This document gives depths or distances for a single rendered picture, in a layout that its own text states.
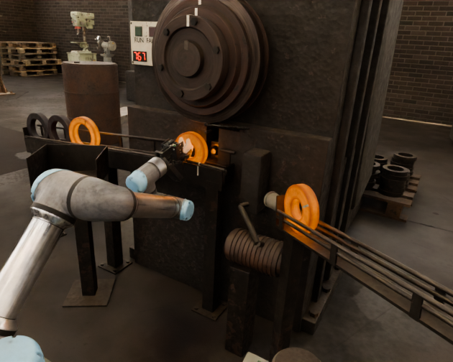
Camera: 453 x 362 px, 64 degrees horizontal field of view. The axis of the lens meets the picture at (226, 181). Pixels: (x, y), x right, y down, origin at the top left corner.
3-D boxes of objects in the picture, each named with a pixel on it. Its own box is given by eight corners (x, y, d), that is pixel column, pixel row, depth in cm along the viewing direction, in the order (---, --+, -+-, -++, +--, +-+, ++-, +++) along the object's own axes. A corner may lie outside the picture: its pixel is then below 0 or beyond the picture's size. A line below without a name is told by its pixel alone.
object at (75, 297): (64, 279, 184) (45, 144, 157) (117, 279, 186) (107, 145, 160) (49, 307, 165) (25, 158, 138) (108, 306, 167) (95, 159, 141)
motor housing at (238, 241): (231, 328, 158) (239, 220, 139) (278, 350, 148) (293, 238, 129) (216, 348, 148) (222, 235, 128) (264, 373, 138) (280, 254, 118)
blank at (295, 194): (298, 235, 118) (289, 236, 117) (288, 189, 121) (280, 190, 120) (325, 230, 104) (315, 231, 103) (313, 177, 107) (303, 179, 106)
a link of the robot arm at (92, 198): (111, 183, 86) (198, 196, 131) (76, 174, 90) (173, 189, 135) (99, 230, 86) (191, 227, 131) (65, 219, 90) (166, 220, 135)
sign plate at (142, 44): (134, 63, 166) (133, 21, 160) (180, 68, 154) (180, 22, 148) (131, 64, 164) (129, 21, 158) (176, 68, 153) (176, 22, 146)
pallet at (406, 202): (259, 184, 321) (264, 136, 305) (294, 161, 386) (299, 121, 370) (405, 223, 264) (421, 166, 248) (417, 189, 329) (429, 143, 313)
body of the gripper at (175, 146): (184, 140, 139) (165, 155, 131) (188, 159, 144) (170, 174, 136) (169, 137, 143) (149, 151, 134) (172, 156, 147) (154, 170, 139)
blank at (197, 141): (177, 130, 154) (172, 131, 151) (207, 131, 147) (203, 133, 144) (179, 165, 158) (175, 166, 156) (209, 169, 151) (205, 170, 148)
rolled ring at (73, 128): (64, 120, 182) (69, 119, 185) (75, 155, 186) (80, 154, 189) (88, 114, 173) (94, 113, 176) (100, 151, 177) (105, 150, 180)
